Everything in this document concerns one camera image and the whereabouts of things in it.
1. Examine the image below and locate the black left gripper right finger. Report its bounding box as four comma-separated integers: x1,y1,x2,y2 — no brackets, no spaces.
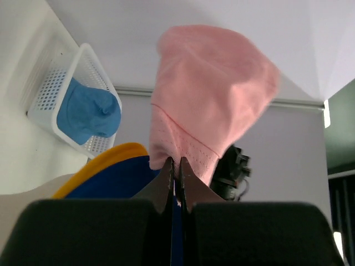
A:
180,158,344,265

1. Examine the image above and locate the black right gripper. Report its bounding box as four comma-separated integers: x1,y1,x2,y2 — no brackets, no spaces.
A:
209,145,251,202

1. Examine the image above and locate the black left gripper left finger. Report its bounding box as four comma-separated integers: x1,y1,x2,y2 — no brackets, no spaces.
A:
1,158,174,265

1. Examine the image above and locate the yellow bucket hat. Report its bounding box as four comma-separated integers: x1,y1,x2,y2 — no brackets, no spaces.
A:
52,142,148,199

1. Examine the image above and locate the pink bucket hat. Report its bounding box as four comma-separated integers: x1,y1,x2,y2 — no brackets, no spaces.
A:
149,25,280,184

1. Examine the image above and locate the light blue bucket hat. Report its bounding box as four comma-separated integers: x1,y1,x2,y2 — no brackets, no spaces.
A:
57,78,121,145

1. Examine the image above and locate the white plastic basket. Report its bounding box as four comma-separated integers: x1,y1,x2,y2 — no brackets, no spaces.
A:
27,43,122,159

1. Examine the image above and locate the dark blue bucket hat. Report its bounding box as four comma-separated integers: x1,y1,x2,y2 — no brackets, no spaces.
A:
65,156,184,265

